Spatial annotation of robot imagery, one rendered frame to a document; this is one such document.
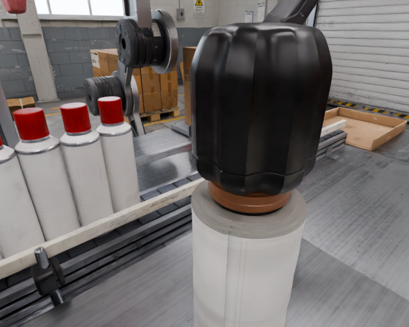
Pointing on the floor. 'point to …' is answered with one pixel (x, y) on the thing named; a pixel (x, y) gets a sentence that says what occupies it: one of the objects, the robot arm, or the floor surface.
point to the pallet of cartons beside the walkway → (163, 98)
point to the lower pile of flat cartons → (20, 104)
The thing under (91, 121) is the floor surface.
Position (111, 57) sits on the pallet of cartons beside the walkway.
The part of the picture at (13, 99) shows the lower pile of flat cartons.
